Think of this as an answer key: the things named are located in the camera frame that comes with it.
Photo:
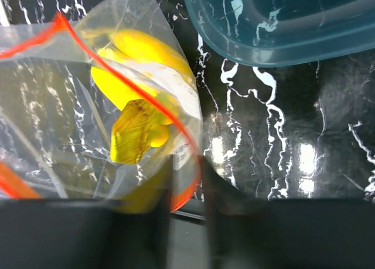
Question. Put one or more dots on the clear zip bag orange zipper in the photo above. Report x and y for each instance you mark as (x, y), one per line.
(55, 122)

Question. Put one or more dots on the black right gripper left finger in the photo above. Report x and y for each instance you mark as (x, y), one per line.
(55, 233)

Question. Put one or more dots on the teal transparent plastic container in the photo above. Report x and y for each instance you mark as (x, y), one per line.
(275, 33)

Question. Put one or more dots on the yellow toy banana bunch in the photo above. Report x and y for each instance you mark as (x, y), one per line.
(163, 117)

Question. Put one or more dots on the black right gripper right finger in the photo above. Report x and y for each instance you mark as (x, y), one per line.
(284, 233)

